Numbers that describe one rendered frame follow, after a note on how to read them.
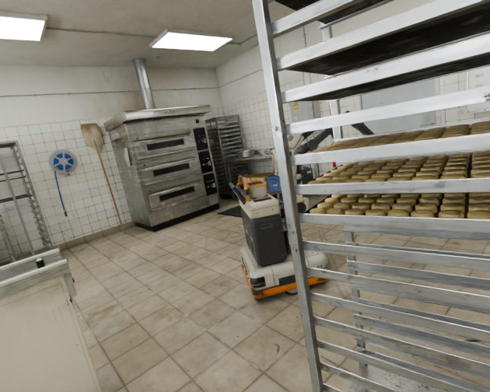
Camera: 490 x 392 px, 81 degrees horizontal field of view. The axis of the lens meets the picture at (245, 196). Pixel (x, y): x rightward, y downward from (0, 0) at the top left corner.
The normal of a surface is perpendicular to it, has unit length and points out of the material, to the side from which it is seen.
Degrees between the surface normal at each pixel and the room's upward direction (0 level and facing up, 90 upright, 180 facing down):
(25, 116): 90
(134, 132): 90
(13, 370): 90
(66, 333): 90
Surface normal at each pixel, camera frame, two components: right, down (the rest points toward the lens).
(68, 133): 0.65, 0.04
